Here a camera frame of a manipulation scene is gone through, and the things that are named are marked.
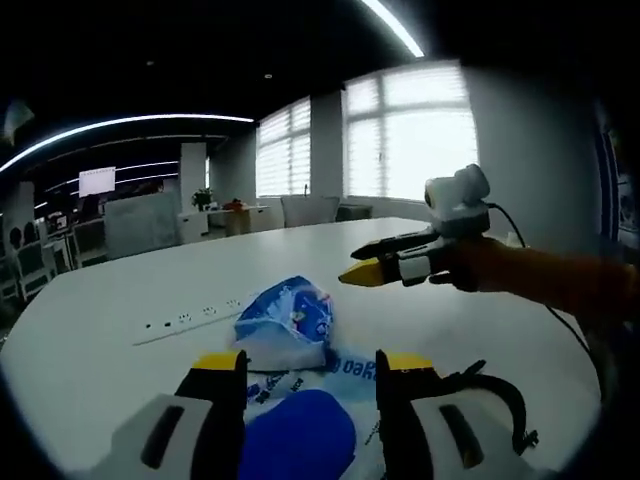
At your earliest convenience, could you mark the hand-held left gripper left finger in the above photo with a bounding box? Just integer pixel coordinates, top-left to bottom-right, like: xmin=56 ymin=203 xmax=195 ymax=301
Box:
xmin=107 ymin=349 xmax=249 ymax=480

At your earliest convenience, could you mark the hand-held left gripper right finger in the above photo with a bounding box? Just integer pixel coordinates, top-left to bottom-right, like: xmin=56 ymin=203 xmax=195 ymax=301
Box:
xmin=375 ymin=349 xmax=511 ymax=480

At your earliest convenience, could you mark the clear bag with blue cloth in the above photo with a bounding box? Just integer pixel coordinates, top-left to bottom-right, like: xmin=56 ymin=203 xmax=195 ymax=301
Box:
xmin=239 ymin=342 xmax=389 ymax=480

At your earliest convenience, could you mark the blue tissue packet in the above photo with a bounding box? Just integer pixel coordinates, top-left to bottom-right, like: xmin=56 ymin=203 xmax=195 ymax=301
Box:
xmin=232 ymin=273 xmax=336 ymax=370

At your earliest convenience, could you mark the person's right hand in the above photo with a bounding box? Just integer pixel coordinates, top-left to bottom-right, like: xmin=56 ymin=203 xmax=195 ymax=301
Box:
xmin=429 ymin=238 xmax=506 ymax=295

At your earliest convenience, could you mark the wide window with blinds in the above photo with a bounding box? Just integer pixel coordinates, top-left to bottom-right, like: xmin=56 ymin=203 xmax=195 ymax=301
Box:
xmin=343 ymin=60 xmax=480 ymax=202

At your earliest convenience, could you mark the white office chair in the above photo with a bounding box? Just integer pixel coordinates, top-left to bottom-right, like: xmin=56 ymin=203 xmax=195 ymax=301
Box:
xmin=278 ymin=194 xmax=342 ymax=230

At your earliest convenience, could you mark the white socket strip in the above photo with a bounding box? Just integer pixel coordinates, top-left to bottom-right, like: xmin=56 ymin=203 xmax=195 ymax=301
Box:
xmin=131 ymin=296 xmax=247 ymax=347

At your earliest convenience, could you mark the white table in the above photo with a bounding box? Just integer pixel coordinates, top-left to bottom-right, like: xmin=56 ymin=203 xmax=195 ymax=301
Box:
xmin=0 ymin=217 xmax=602 ymax=480

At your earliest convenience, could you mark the narrow window with blinds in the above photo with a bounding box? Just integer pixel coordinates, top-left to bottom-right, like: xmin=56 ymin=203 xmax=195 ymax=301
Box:
xmin=254 ymin=96 xmax=313 ymax=200

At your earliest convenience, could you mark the low white cabinet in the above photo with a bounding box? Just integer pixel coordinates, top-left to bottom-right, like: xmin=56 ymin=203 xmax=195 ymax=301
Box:
xmin=176 ymin=203 xmax=272 ymax=240

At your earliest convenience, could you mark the straight ceiling light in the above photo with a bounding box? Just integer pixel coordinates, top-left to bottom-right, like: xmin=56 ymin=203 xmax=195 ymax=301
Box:
xmin=359 ymin=0 xmax=427 ymax=59

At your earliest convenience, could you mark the white pillar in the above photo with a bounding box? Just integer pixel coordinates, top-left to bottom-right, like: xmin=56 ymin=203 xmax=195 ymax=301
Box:
xmin=179 ymin=142 xmax=210 ymax=201

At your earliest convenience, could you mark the grey partition panel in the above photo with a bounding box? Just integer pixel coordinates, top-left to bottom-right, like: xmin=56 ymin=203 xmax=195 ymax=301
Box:
xmin=103 ymin=189 xmax=182 ymax=247

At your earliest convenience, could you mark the curved ceiling light strip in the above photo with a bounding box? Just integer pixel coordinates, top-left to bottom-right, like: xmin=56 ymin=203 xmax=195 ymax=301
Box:
xmin=0 ymin=113 xmax=257 ymax=174

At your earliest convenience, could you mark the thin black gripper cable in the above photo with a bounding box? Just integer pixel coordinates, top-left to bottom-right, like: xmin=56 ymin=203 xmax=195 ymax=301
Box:
xmin=486 ymin=201 xmax=600 ymax=354

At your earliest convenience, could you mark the bright wall screen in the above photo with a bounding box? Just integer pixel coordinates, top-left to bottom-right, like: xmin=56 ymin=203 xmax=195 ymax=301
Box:
xmin=77 ymin=166 xmax=117 ymax=198

